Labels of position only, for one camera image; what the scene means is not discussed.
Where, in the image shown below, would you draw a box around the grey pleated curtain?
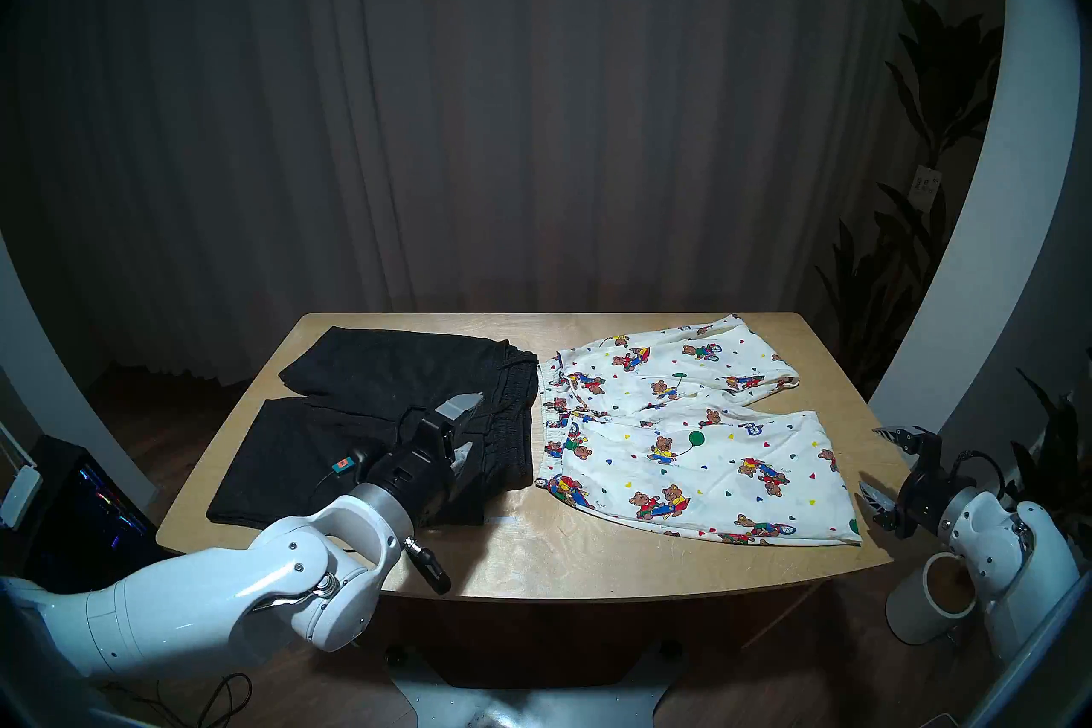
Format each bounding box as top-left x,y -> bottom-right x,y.
17,0 -> 1008,388

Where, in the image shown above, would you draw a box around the tall dark leafy plant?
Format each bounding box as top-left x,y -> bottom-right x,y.
815,0 -> 1006,394

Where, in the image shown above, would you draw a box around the white bear print shorts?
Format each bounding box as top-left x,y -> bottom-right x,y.
535,314 -> 863,546

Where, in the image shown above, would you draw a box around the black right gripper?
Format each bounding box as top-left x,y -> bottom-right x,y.
857,423 -> 961,539

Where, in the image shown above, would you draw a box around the light wooden table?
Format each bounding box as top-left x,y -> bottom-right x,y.
156,311 -> 926,689

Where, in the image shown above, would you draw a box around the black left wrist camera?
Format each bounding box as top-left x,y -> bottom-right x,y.
328,448 -> 378,485

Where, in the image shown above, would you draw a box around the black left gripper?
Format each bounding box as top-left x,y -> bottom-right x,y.
367,391 -> 485,524

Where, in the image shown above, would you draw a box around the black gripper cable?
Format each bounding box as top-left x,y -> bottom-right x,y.
954,449 -> 1009,499
403,535 -> 453,596

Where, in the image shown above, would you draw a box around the white box device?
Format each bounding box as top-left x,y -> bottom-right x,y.
0,464 -> 44,529

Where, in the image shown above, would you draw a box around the black drawstring shorts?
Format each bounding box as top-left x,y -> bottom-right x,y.
207,325 -> 540,531

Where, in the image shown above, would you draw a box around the black floor cable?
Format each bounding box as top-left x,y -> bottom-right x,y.
111,671 -> 254,728

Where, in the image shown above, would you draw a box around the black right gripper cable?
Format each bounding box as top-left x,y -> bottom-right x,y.
954,449 -> 1009,499

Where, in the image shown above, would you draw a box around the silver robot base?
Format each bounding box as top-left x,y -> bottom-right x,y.
388,641 -> 683,728

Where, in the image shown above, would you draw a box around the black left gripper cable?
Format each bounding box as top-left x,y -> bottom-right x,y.
403,535 -> 453,596

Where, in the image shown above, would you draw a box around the small dark leafy plant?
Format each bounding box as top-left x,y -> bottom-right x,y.
1011,347 -> 1092,557

